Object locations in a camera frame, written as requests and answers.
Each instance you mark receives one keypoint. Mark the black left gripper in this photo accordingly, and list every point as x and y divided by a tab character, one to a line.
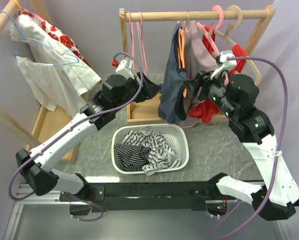
149	90

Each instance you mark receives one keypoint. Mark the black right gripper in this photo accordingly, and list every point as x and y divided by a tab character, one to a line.
192	85

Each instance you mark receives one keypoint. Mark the navy blue tank top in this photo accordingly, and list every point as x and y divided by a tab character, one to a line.
171	107

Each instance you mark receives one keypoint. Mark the orange plastic hanger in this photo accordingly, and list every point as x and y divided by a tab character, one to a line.
181	48

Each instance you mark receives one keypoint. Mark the pink wire hanger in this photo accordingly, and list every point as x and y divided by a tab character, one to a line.
139	26
132	41

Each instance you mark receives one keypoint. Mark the white striped tank top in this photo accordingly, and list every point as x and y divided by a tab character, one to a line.
161	156

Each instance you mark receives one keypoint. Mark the black striped tank top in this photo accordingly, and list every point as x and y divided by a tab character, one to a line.
131	158

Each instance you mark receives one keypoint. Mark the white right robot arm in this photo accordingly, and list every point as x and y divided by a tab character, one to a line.
280	193

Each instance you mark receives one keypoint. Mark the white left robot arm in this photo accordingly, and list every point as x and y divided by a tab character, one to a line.
38	164

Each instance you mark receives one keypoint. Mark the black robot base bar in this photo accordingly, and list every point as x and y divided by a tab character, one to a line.
122	196

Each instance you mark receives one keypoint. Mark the red tank top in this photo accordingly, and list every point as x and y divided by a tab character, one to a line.
202	110

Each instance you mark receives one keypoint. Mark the mauve tank top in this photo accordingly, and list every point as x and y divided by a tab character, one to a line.
185	124

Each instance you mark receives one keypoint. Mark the pink plastic hanger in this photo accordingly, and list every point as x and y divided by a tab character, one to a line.
212	32

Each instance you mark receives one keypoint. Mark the beige wooden hanger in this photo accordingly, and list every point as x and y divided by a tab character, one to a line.
236	48

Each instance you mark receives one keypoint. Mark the wooden clothes rack centre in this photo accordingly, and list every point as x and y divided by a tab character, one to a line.
147	112

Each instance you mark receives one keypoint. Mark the wooden clothes rack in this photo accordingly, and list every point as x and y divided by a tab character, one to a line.
20	114
147	112

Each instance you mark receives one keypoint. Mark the white perforated plastic basket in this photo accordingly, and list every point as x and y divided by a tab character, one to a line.
174	135

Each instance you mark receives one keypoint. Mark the white dress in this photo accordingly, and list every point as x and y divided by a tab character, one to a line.
56	76

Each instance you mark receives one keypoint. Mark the red floral white garment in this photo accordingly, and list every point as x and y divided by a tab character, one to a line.
56	34

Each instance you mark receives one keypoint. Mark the wooden clothes rack left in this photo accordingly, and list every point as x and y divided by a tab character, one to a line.
20	114

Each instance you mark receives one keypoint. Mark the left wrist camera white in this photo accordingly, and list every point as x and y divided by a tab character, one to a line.
123	68

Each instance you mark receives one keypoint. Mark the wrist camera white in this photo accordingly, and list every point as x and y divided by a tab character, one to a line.
224	62
123	68

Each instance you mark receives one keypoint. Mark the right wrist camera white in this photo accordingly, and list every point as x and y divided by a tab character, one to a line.
224	62

